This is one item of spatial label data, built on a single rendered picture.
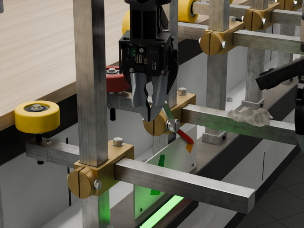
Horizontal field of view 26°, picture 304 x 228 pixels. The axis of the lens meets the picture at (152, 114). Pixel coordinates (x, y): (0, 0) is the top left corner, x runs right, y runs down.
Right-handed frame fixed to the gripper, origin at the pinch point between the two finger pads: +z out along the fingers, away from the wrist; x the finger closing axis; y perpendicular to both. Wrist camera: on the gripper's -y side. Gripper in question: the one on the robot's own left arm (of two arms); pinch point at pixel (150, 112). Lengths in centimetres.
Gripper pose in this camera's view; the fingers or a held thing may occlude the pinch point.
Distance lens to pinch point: 107.7
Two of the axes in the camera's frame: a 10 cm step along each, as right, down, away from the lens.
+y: -1.6, 3.6, -9.2
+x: 9.9, 0.6, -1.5
